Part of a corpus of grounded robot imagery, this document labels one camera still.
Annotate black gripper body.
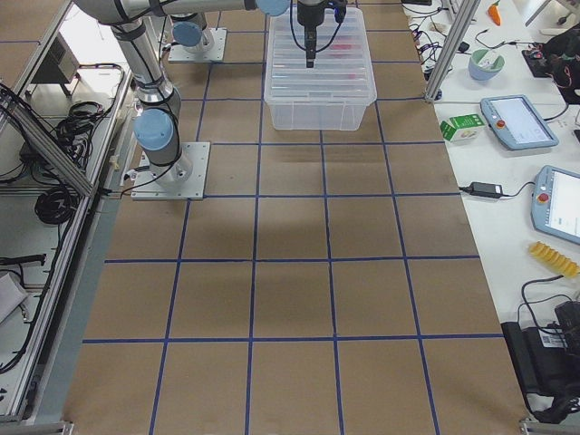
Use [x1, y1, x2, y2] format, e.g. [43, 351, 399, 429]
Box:
[297, 0, 325, 49]

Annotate clear plastic box lid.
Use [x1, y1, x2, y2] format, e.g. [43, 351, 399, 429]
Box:
[265, 6, 377, 105]

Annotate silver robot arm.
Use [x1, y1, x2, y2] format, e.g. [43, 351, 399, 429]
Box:
[75, 1, 330, 186]
[170, 13, 215, 53]

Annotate clear plastic storage box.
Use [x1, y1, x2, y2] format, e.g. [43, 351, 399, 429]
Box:
[264, 6, 377, 131]

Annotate green white carton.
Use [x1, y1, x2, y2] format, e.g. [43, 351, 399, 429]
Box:
[440, 113, 485, 142]

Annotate green blue bowl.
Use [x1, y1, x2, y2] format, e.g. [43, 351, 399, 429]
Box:
[468, 49, 505, 82]

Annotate orange carrot toy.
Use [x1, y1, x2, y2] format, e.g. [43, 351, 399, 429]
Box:
[487, 0, 502, 26]

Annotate far teach pendant tablet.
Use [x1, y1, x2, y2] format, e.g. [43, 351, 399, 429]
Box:
[479, 95, 559, 150]

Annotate teach pendant tablet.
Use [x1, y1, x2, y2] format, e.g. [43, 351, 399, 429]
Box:
[531, 165, 579, 245]
[479, 95, 559, 150]

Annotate black power adapter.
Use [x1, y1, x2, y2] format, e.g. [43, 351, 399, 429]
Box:
[469, 181, 504, 198]

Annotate near teach pendant tablet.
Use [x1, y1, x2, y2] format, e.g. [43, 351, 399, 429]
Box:
[531, 165, 579, 245]

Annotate yellow ridged toy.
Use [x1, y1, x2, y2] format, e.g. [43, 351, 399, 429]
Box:
[528, 241, 579, 278]

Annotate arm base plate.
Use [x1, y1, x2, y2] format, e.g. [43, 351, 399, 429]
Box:
[130, 142, 210, 200]
[169, 28, 227, 63]

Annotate aluminium frame post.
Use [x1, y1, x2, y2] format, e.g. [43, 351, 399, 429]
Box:
[424, 0, 480, 102]

